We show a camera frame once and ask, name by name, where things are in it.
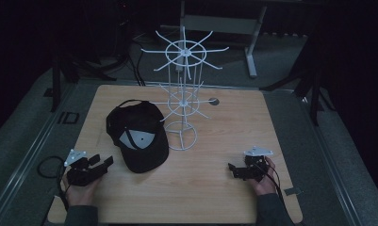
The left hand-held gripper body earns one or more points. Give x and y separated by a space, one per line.
83 175

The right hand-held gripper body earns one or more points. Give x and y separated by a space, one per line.
255 166

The person's right hand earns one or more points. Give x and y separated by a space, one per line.
266 183

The grey tape strip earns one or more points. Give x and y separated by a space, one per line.
292 191

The person's left hand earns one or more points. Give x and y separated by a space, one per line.
81 193

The black metal stand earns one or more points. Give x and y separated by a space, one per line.
56 84
314 91

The grey metal desk frame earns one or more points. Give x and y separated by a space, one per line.
221 24

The black baseball cap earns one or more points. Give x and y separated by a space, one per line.
136 138

